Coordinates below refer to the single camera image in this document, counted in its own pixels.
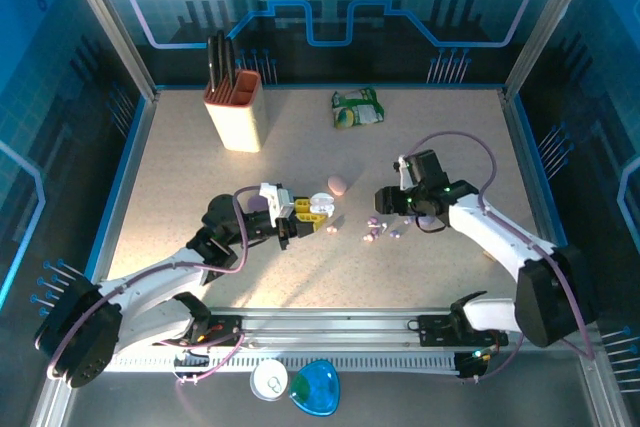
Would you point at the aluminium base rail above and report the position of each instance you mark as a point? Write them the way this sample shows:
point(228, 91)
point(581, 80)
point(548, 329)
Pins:
point(325, 327)

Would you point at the blue green plastic dish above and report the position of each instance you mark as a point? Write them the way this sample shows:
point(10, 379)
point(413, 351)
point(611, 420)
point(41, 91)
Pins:
point(315, 392)

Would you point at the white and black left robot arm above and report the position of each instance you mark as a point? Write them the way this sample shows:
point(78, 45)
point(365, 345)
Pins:
point(155, 284)

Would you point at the beige knife block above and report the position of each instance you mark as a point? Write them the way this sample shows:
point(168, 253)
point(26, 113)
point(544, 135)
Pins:
point(240, 122)

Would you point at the aluminium side rail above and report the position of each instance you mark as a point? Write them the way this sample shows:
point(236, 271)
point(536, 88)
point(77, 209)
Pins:
point(127, 187)
point(530, 172)

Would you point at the green snack bag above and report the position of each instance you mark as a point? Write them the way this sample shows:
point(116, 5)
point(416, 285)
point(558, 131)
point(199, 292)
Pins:
point(357, 109)

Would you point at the white earbud charging case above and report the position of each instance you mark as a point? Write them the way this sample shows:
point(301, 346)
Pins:
point(322, 204)

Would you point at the aluminium frame post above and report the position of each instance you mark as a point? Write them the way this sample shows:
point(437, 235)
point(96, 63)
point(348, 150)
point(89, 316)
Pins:
point(105, 22)
point(550, 22)

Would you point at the white round can lid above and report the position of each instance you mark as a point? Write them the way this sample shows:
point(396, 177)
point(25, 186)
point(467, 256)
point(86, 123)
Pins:
point(262, 377)

